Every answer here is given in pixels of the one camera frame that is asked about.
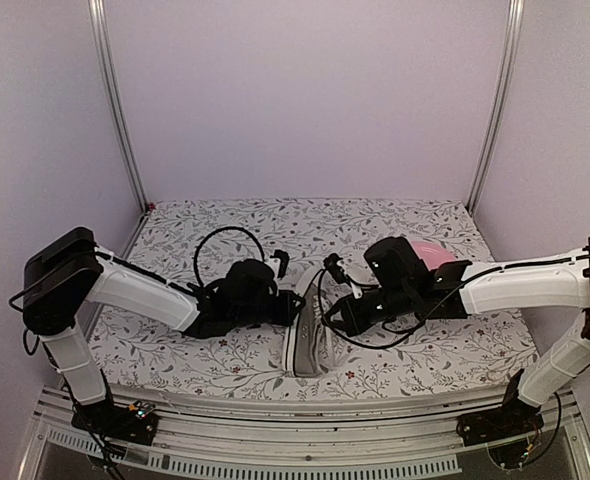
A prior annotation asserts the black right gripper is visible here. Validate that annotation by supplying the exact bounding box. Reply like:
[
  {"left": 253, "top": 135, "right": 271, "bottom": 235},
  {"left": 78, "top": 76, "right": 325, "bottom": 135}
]
[{"left": 322, "top": 283, "right": 416, "bottom": 337}]

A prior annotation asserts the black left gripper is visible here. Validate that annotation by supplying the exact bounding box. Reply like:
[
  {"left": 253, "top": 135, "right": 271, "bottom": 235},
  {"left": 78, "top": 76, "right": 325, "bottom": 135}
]
[{"left": 231, "top": 289, "right": 304, "bottom": 330}]

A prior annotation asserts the white shoelace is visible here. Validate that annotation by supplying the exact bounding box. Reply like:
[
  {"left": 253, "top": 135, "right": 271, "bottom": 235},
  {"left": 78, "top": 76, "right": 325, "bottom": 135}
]
[{"left": 311, "top": 295, "right": 324, "bottom": 322}]

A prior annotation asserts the grey canvas sneaker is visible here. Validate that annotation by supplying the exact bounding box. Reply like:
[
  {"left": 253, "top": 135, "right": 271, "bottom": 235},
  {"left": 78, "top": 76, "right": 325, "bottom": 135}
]
[{"left": 282, "top": 267, "right": 342, "bottom": 378}]

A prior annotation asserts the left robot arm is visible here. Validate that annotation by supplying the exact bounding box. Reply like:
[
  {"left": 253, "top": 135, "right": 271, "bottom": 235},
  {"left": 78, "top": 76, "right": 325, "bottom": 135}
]
[{"left": 8, "top": 227, "right": 305, "bottom": 434}]

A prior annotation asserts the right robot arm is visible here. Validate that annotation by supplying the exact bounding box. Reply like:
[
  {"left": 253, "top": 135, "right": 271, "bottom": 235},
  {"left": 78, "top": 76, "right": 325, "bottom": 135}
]
[{"left": 321, "top": 237, "right": 590, "bottom": 436}]

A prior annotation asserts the pink plate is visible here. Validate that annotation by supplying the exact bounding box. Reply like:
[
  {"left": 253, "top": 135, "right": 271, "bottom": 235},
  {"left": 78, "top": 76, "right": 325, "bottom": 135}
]
[{"left": 410, "top": 241, "right": 457, "bottom": 270}]

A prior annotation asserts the floral table mat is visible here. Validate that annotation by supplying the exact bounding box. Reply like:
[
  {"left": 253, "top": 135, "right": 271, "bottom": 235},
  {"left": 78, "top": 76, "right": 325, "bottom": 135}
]
[{"left": 89, "top": 199, "right": 538, "bottom": 402}]

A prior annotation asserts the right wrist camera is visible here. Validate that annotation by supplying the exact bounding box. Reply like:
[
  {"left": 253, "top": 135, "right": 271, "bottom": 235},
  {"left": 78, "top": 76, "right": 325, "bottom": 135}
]
[{"left": 323, "top": 253, "right": 363, "bottom": 299}]

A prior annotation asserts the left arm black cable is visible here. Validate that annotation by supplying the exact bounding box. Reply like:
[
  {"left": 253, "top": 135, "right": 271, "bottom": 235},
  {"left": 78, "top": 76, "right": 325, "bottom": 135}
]
[{"left": 193, "top": 226, "right": 267, "bottom": 291}]

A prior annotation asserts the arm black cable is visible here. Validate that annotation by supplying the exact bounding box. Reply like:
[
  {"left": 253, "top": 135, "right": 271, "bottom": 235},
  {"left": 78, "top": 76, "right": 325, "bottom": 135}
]
[
  {"left": 319, "top": 279, "right": 476, "bottom": 351},
  {"left": 193, "top": 226, "right": 267, "bottom": 291}
]

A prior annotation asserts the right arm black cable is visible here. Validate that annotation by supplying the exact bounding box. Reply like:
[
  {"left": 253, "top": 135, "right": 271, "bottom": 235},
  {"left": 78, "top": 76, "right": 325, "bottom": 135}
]
[{"left": 319, "top": 279, "right": 476, "bottom": 351}]

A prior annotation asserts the aluminium front rail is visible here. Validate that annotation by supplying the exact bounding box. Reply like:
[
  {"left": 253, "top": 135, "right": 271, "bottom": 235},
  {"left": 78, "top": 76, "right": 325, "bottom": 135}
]
[{"left": 29, "top": 387, "right": 590, "bottom": 479}]

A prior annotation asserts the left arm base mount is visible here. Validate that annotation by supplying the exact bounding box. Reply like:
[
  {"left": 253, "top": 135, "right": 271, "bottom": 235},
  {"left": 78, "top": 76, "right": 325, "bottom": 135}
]
[{"left": 71, "top": 400, "right": 159, "bottom": 446}]

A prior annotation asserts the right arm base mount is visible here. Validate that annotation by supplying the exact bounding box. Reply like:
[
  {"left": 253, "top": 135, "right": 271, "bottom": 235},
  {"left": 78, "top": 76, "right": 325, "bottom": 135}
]
[{"left": 456, "top": 369, "right": 544, "bottom": 470}]

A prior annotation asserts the right aluminium frame post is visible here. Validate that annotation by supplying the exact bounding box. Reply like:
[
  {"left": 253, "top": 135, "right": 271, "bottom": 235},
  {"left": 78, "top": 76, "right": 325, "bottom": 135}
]
[{"left": 466, "top": 0, "right": 525, "bottom": 217}]

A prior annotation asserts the aluminium frame post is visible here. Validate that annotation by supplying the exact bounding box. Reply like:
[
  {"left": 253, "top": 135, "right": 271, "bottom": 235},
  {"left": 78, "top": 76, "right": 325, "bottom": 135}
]
[
  {"left": 88, "top": 0, "right": 149, "bottom": 214},
  {"left": 466, "top": 0, "right": 525, "bottom": 217}
]

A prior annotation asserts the left aluminium frame post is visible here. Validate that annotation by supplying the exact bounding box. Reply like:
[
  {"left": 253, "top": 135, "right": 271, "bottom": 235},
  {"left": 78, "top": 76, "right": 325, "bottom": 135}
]
[{"left": 88, "top": 0, "right": 149, "bottom": 214}]

